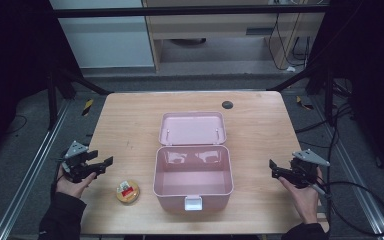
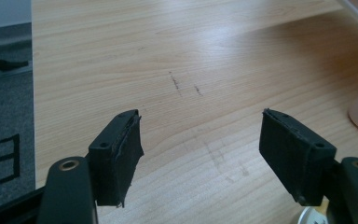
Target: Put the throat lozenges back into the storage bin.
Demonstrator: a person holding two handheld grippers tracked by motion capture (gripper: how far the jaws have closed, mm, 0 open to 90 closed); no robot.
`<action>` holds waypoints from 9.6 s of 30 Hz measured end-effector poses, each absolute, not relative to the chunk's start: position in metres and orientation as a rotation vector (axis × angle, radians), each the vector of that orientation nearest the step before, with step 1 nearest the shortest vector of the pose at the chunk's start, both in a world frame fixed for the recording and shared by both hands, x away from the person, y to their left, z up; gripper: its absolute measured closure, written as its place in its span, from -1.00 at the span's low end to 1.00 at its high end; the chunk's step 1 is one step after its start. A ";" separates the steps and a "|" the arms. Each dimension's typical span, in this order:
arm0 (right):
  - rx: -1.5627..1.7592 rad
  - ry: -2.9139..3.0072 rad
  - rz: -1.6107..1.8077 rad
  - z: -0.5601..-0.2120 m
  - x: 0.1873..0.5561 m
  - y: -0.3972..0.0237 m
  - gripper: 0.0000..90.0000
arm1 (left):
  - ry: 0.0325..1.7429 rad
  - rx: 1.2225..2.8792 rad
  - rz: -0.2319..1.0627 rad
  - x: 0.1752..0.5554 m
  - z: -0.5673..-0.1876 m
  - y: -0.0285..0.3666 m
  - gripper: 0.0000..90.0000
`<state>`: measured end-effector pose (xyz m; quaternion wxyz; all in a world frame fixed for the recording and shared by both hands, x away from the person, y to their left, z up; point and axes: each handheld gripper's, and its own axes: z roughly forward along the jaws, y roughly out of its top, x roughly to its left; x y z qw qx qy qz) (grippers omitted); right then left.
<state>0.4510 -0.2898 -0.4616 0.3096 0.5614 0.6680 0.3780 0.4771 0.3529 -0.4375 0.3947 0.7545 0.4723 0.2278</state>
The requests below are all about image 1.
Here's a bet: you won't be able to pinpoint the person's right hand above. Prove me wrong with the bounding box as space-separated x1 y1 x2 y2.
277 166 325 225

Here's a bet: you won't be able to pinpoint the light wooden desk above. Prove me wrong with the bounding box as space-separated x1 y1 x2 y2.
141 0 329 72

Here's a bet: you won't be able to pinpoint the black curtain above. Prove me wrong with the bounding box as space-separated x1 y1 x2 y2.
304 0 384 184
0 0 84 168

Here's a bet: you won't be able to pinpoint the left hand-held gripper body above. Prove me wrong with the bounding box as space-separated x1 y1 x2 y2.
60 140 98 184

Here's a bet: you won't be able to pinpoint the black diagonal frame strut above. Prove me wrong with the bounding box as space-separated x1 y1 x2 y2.
265 64 328 93
55 67 113 97

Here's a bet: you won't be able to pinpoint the black floor cable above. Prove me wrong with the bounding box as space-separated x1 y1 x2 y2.
294 102 355 135

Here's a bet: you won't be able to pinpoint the black frame post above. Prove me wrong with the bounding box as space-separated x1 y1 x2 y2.
45 70 60 131
324 70 335 127

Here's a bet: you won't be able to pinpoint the person's left hand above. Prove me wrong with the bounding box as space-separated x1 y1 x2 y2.
54 164 98 200

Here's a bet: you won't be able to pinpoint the white cabinet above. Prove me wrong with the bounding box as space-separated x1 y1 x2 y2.
48 0 155 69

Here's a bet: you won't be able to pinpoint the round yellow tin red label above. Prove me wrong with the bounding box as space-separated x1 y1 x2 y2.
115 179 141 205

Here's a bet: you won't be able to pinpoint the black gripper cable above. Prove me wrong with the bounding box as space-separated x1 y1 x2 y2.
311 180 384 237

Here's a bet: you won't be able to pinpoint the black cables under desk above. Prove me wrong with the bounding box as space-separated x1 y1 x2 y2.
267 13 313 72

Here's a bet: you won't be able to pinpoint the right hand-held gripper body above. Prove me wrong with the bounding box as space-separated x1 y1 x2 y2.
287 148 331 190

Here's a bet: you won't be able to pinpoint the pink plastic storage box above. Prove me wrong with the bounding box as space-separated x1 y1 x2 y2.
152 111 235 213

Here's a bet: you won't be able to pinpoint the yellow black hazard tape strip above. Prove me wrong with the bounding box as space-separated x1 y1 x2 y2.
295 95 315 111
81 98 95 117

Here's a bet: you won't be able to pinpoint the black horizontal frame bar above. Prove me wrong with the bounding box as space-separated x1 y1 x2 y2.
51 4 329 19

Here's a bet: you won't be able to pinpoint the aluminium floor rail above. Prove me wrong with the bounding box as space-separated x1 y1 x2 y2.
311 96 384 240
0 99 72 240

